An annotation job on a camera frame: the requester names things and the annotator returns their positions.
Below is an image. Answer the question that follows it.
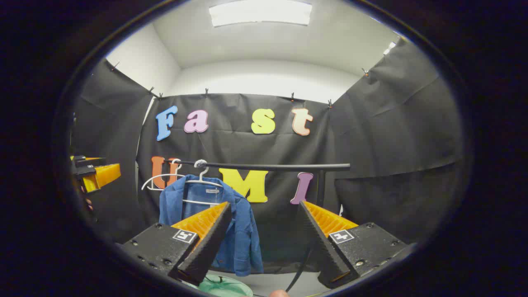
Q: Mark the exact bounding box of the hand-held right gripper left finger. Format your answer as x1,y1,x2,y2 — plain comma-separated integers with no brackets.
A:
120,201,233,287

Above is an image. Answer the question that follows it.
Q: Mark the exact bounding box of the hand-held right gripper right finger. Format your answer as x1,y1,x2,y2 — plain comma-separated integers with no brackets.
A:
298,201,409,289

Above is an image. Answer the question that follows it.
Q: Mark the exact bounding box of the blue shirt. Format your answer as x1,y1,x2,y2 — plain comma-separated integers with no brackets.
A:
159,175,264,277

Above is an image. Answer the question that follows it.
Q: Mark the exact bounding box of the green laundry hamper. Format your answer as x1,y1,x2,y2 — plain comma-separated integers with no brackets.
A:
181,273,254,297

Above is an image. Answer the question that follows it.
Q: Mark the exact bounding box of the white clothes hanger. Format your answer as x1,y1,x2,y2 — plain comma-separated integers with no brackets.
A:
141,158,186,192
181,159,225,207

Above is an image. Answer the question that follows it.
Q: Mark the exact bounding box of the black clothes rack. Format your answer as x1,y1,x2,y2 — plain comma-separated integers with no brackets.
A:
163,159,351,209

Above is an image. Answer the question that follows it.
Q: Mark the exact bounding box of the black backdrop cloth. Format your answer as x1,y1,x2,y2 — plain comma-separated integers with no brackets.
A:
70,37,464,273

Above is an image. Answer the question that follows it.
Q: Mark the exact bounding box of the ceiling light panel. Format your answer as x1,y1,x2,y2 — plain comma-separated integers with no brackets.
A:
209,0,313,28

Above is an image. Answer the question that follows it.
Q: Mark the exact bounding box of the thin black strap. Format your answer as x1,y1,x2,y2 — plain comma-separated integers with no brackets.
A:
285,237,318,292

